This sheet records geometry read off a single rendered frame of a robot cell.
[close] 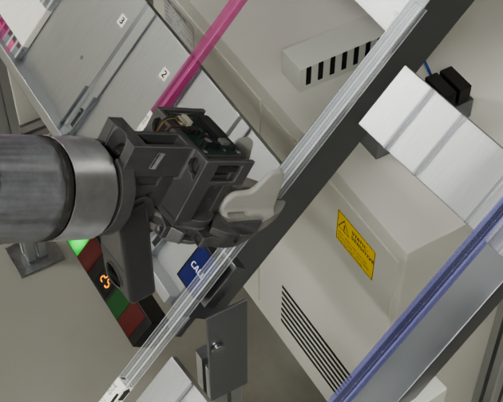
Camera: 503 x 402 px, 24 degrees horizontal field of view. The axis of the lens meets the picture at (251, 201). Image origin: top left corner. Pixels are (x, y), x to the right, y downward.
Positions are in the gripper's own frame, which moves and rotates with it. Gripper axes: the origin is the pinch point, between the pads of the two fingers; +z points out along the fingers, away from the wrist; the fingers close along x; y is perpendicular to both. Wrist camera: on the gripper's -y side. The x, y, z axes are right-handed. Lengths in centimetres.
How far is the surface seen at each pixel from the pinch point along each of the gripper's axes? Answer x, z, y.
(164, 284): 15.6, 13.8, -24.3
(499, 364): 4, 83, -37
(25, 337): 67, 52, -87
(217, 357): 7.2, 17.7, -28.2
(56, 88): 50, 18, -21
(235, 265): 8.7, 13.9, -15.6
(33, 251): 81, 59, -78
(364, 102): 9.9, 21.0, 4.8
